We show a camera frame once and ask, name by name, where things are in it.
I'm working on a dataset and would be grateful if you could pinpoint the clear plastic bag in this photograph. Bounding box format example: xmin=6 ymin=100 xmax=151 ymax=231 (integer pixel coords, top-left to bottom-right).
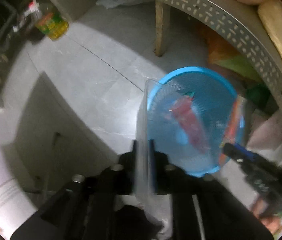
xmin=133 ymin=79 xmax=173 ymax=239

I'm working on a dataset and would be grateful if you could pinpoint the blue plastic trash basket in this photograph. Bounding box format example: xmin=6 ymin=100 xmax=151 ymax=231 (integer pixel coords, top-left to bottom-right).
xmin=144 ymin=67 xmax=245 ymax=177

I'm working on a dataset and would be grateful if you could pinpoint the red snack wrapper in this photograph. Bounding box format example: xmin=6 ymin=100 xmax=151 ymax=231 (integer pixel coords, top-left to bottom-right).
xmin=170 ymin=92 xmax=209 ymax=154

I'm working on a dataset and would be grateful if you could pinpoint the cooking oil bottle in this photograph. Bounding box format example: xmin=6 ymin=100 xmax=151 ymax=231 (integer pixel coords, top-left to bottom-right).
xmin=24 ymin=0 xmax=69 ymax=41

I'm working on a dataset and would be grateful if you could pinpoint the wooden table leg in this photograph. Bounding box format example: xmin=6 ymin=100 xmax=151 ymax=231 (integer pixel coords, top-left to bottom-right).
xmin=155 ymin=1 xmax=170 ymax=57

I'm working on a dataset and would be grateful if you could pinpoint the perforated metal shelf rail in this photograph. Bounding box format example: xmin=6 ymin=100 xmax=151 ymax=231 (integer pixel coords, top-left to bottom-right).
xmin=63 ymin=0 xmax=282 ymax=128

